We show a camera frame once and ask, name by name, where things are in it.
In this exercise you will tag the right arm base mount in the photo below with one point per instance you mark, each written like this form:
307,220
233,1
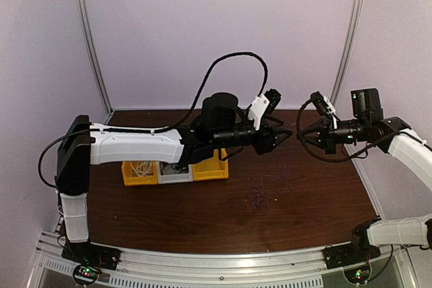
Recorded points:
354,257

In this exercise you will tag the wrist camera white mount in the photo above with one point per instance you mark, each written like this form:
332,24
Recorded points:
263,104
325,108

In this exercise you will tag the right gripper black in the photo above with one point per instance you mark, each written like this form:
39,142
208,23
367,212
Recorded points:
322,141

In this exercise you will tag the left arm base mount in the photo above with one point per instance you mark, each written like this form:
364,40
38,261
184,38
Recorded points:
91,260

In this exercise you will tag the yellow bin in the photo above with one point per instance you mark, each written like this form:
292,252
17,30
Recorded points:
213,168
139,173

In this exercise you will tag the right aluminium frame post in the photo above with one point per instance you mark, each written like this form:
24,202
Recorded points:
353,22

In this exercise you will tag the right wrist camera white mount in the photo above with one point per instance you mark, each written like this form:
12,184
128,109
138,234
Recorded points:
325,108

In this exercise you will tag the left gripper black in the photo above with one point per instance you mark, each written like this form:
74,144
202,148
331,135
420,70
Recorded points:
266,143

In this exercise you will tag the white translucent bin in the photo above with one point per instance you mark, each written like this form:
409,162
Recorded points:
169,173

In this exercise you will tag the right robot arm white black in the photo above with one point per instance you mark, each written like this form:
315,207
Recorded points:
393,136

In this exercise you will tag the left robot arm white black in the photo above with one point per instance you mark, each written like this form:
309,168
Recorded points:
220,124

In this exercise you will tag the front aluminium rail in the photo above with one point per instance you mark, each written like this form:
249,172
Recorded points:
142,268

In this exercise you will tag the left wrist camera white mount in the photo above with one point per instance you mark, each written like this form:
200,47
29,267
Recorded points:
263,104

